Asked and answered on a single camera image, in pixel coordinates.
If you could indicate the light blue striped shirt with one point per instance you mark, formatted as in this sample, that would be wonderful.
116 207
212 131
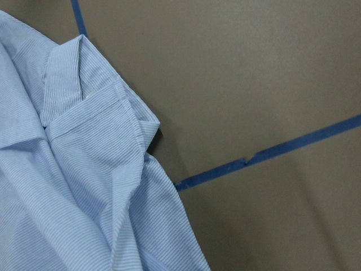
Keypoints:
79 190

